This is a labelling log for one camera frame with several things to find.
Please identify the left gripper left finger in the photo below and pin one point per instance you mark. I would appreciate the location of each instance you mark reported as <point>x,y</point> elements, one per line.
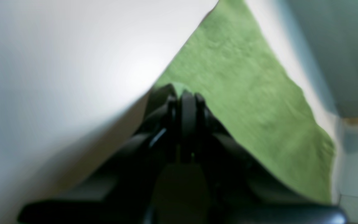
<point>118,191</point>

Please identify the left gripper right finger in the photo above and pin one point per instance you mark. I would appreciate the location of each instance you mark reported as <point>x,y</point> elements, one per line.
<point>242,190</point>

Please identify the green t-shirt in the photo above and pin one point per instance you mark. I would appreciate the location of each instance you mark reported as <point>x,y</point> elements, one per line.
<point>228,62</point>

